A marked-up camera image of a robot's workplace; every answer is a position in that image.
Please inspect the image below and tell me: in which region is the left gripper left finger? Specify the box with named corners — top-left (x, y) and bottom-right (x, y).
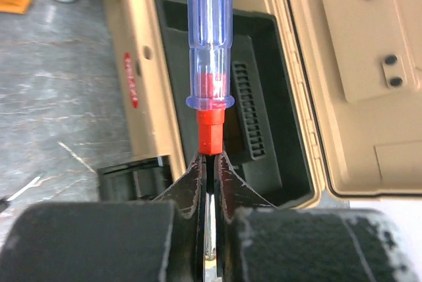
top-left (1, 154), bottom-right (206, 281)

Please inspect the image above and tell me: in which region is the tan plastic tool box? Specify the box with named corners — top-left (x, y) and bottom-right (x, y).
top-left (98, 0), bottom-right (421, 208)

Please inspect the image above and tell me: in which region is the yellow handle screwdriver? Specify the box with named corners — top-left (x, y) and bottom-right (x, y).
top-left (0, 173), bottom-right (44, 213)

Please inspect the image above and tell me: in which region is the black tool tray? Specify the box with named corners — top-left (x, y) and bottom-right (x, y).
top-left (155, 0), bottom-right (315, 207)

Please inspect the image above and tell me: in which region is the blue handle screwdriver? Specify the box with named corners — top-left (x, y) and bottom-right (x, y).
top-left (186, 0), bottom-right (234, 262)

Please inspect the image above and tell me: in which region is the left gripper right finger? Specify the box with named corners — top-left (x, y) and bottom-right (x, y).
top-left (214, 154), bottom-right (419, 281)

